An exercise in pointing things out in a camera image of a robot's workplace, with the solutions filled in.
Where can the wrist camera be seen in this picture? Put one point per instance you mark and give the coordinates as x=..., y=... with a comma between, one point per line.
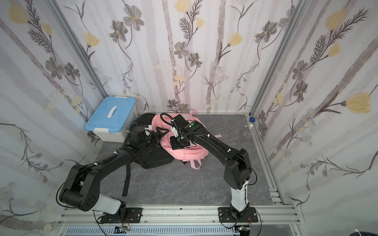
x=177, y=123
x=139, y=137

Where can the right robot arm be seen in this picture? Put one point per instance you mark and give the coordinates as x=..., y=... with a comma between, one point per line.
x=237, y=165

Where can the aluminium frame rail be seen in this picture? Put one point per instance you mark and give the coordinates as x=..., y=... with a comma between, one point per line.
x=195, y=220

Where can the white box with blue lid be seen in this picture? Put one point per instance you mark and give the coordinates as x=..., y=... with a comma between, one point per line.
x=113, y=118

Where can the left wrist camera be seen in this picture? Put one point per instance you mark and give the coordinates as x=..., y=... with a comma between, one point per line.
x=139, y=137

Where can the clear bottle with blue cap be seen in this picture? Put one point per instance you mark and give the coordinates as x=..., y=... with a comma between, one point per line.
x=249, y=124

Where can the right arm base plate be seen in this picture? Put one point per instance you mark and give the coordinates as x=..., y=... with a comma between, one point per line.
x=231, y=215

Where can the pink backpack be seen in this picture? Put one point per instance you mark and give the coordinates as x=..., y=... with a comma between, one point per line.
x=189, y=147

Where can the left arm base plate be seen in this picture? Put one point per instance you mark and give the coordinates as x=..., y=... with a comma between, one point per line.
x=123, y=215

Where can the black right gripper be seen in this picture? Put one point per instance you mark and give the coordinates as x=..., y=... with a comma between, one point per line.
x=178, y=142

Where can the black backpack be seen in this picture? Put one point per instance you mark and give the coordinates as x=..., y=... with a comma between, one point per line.
x=151, y=156

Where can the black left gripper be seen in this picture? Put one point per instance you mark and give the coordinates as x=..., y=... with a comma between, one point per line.
x=157, y=138

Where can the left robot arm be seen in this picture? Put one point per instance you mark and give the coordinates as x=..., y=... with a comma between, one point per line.
x=81, y=190

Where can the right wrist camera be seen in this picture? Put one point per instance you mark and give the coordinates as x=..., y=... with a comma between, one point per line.
x=177, y=123

